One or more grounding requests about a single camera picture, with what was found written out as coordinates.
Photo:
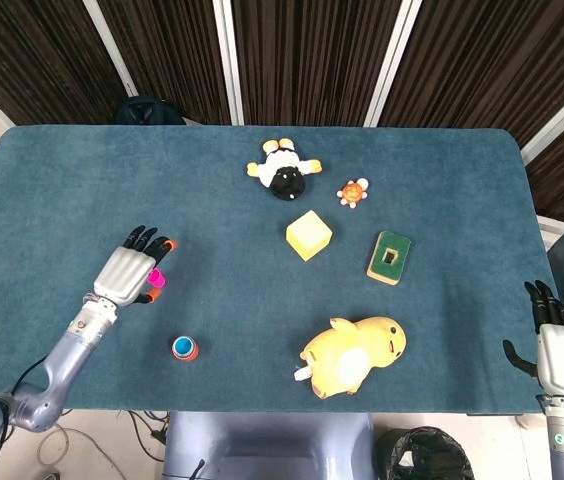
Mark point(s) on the orange turtle toy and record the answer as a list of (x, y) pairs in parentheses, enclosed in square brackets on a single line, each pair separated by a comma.
[(353, 192)]

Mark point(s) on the black white plush doll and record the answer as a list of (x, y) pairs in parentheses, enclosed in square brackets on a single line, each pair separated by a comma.
[(284, 170)]

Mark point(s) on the blue-grey robot torso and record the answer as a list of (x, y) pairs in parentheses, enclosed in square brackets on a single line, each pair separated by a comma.
[(267, 445)]

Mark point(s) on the orange plastic cup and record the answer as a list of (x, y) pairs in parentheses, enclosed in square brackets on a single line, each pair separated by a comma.
[(193, 355)]

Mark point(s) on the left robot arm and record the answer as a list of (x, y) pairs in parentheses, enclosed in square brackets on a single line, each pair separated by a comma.
[(69, 360)]

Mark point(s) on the green yellow sponge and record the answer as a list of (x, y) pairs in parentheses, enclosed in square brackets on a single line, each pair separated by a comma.
[(387, 267)]

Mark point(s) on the yellow foam cube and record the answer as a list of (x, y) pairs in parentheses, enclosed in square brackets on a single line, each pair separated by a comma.
[(308, 235)]

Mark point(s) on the white metal rack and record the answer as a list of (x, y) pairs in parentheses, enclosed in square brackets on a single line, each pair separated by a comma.
[(554, 227)]

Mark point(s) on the light blue plastic cup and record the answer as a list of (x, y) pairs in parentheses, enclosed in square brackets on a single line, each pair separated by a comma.
[(182, 345)]

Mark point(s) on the dark backpack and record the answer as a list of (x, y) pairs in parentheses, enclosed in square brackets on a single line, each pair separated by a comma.
[(149, 112)]

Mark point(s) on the black trash bin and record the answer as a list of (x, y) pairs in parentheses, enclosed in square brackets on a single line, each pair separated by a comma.
[(422, 455)]

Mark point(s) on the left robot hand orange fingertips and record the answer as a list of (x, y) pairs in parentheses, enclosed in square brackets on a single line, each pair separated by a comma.
[(124, 275)]

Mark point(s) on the blue felt table cover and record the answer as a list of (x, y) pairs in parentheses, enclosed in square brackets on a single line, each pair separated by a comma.
[(87, 175)]

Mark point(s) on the yellow plush duck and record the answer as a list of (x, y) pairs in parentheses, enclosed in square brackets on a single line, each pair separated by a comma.
[(352, 355)]

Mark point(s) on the pink plastic cup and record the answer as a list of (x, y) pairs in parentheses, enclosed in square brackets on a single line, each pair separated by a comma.
[(157, 278)]

